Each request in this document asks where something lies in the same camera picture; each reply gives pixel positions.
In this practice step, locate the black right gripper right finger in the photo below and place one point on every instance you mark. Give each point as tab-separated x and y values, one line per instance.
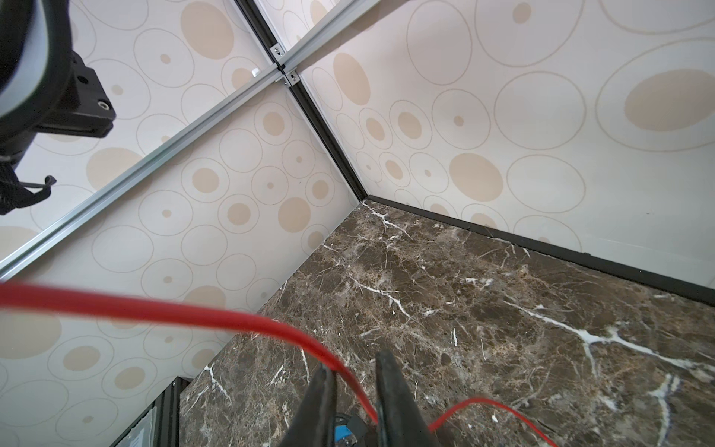
400	422

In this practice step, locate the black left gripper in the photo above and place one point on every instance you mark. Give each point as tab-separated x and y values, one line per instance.
83	110

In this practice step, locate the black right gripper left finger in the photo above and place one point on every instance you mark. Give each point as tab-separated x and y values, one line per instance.
314	422

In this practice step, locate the white black headphones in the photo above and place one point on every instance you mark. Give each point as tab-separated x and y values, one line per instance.
36	46

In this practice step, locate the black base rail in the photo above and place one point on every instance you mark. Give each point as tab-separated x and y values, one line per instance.
159	424

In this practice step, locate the aluminium left rail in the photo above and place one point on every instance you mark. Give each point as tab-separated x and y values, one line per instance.
98	202

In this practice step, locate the aluminium rail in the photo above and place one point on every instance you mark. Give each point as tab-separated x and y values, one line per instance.
98	202
337	21

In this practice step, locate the black corner frame post left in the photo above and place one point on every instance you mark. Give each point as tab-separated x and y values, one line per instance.
296	87

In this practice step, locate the aluminium back rail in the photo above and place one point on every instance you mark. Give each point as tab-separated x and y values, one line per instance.
337	21

